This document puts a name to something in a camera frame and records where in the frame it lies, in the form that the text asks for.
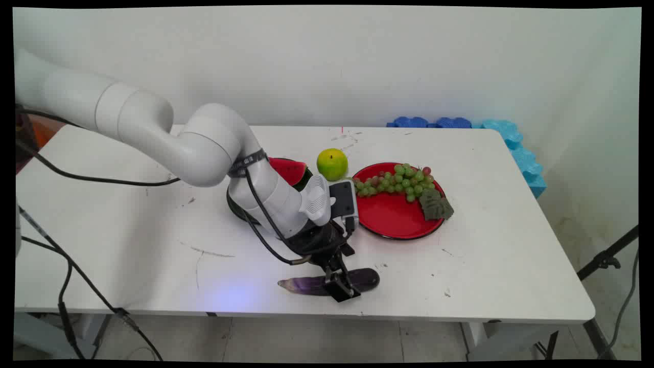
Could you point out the purple eggplant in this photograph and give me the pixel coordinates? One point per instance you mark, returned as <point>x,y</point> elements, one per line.
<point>311,285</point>

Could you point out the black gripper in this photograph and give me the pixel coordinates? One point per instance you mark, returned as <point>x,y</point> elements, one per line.
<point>319,240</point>

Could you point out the dark green plate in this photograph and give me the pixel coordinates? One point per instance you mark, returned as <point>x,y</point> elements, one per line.
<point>232,204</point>

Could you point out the light blue foam mat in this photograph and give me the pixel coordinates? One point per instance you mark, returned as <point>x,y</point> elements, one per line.
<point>521,153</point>

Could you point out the white table leg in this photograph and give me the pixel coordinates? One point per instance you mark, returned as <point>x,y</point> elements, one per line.
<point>477,340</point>
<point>94,335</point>

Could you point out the red plate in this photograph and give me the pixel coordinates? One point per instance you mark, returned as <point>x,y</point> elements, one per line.
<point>393,217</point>

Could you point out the red watermelon slice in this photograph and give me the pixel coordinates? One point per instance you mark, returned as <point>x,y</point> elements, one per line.
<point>291,169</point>

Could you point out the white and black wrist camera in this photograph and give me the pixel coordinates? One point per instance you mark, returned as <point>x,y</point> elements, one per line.
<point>337,202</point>

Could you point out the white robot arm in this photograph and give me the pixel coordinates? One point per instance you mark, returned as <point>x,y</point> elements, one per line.
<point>153,128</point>

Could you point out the green grape bunch with leaf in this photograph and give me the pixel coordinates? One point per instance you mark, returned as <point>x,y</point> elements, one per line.
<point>403,184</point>

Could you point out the dark blue foam mat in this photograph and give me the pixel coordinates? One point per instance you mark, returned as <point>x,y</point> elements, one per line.
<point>410,122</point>
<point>453,122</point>

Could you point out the black tripod stand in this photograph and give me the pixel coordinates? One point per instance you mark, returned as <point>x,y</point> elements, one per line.
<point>605,260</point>

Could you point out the green apple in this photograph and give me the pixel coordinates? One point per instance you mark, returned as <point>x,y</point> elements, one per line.
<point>332,164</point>

